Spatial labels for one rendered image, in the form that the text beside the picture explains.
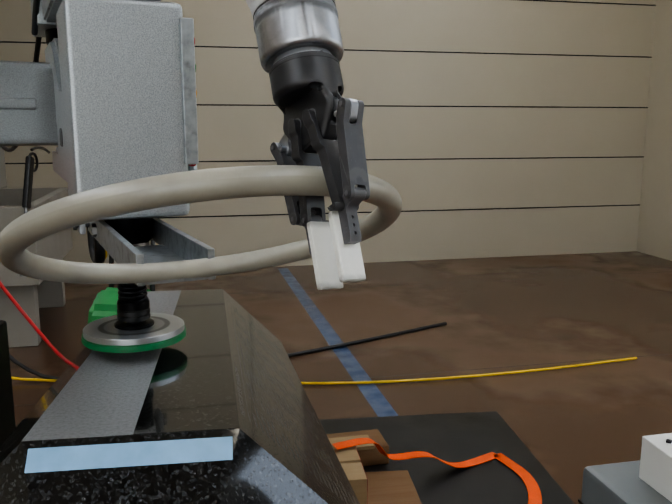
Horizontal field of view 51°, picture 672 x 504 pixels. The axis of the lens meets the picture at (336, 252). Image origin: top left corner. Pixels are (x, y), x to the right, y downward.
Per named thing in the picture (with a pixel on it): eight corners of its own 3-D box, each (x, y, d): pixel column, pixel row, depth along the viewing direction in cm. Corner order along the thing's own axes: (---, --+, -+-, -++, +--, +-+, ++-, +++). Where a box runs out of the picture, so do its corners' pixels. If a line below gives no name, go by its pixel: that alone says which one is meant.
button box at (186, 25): (176, 162, 147) (171, 22, 142) (189, 162, 148) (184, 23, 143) (185, 164, 140) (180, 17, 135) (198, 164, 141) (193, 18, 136)
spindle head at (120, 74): (64, 215, 167) (50, 19, 159) (157, 210, 176) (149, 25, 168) (78, 236, 135) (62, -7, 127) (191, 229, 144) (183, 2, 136)
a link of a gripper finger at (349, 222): (346, 195, 70) (365, 185, 67) (354, 244, 69) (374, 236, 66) (334, 194, 69) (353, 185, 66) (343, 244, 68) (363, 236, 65)
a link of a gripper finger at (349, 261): (350, 213, 70) (354, 211, 70) (362, 281, 69) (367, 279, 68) (326, 213, 68) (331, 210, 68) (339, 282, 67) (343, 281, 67)
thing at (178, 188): (3, 297, 100) (1, 277, 100) (317, 268, 120) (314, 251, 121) (-17, 203, 56) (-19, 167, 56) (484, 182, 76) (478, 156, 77)
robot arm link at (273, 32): (304, 43, 81) (312, 91, 80) (236, 28, 75) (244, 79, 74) (354, 3, 74) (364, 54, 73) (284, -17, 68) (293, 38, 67)
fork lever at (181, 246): (72, 231, 166) (70, 211, 165) (154, 227, 174) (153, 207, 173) (112, 289, 104) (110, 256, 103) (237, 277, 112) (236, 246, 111)
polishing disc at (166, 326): (203, 323, 158) (203, 318, 158) (143, 350, 139) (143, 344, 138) (127, 313, 166) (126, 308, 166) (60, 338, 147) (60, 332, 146)
